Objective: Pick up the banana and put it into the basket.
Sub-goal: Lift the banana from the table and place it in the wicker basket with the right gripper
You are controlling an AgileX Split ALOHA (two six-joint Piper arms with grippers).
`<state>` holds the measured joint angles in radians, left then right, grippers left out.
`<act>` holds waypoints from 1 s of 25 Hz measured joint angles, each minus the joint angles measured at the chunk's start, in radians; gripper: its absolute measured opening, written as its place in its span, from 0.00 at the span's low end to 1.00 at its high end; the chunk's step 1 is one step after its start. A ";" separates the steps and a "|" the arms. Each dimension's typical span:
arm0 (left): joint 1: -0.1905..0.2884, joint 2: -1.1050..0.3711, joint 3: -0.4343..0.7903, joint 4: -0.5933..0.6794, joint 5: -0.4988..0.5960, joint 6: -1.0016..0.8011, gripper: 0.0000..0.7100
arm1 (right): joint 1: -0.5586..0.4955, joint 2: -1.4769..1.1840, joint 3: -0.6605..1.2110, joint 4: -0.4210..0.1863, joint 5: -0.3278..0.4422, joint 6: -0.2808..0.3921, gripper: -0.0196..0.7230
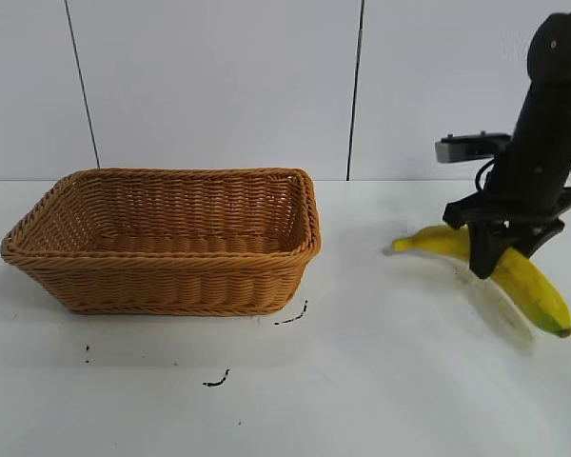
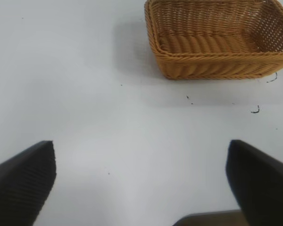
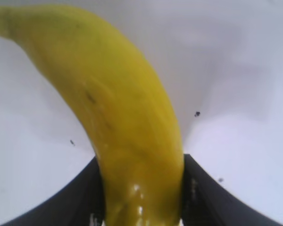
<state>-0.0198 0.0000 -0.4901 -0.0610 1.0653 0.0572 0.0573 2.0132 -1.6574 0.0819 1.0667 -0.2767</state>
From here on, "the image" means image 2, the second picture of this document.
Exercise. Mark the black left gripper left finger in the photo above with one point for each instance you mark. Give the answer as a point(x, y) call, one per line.
point(16, 186)

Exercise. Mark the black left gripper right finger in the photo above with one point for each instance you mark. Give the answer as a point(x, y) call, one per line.
point(264, 183)

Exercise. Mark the brown woven wicker basket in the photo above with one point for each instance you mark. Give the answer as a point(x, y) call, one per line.
point(217, 61)

